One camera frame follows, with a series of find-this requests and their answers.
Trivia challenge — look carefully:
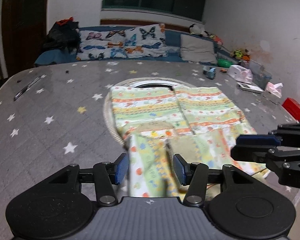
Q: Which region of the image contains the butterfly print pillow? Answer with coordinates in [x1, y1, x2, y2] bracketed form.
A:
[76, 24, 167, 60]

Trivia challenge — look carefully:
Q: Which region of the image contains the grey star-print tablecloth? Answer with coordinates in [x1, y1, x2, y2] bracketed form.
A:
[0, 61, 300, 240]

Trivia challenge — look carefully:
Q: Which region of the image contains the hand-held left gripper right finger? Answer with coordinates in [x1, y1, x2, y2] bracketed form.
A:
[172, 154, 268, 204]

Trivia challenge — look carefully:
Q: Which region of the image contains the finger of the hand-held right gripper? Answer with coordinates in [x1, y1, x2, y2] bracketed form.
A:
[236, 122, 300, 148]
[230, 145, 300, 189]

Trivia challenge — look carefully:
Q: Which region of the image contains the round black heating plate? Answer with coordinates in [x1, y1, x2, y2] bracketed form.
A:
[134, 83, 174, 89]

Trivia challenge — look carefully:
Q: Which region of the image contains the blue sofa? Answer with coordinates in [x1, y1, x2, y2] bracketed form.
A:
[34, 24, 240, 67]

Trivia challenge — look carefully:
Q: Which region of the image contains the green plastic bag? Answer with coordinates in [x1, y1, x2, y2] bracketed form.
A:
[217, 59, 233, 68]

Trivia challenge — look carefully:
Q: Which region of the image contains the pink plush toy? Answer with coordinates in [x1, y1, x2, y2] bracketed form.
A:
[210, 33, 223, 46]

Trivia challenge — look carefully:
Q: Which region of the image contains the clear plastic storage box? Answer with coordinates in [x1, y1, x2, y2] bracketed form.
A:
[240, 59, 273, 89]

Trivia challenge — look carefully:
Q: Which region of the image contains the red box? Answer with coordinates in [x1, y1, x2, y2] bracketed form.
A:
[282, 97, 300, 122]

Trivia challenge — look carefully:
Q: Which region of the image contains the grey pillow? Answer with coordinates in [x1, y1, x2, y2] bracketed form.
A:
[180, 34, 218, 65]

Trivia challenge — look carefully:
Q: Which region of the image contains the pile of dark clothes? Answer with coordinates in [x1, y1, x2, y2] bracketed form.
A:
[42, 21, 81, 53]

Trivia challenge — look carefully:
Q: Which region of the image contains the pastel patterned child's garment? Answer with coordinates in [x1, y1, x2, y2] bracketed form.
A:
[111, 85, 270, 198]

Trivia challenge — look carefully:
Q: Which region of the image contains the dark wooden door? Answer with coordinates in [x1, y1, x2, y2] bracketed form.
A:
[1, 0, 50, 77]

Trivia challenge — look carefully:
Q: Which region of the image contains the red cloth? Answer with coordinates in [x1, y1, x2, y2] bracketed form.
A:
[56, 17, 74, 27]

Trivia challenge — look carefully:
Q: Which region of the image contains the white pink plastic bag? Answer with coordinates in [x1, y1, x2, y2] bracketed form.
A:
[227, 65, 253, 83]

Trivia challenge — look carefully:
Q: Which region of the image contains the tissue pack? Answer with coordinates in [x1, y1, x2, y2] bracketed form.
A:
[262, 82, 283, 105]

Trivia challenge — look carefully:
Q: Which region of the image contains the clear black ballpoint pen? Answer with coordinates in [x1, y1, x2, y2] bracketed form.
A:
[14, 76, 42, 101]

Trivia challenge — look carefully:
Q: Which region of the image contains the black and white plush toy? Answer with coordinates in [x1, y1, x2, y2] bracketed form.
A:
[189, 24, 209, 37]

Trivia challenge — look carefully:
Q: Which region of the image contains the white flat device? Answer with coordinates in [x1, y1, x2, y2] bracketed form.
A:
[237, 82, 264, 93]

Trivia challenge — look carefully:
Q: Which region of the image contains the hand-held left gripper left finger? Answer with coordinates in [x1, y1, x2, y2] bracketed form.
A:
[42, 152, 129, 204]

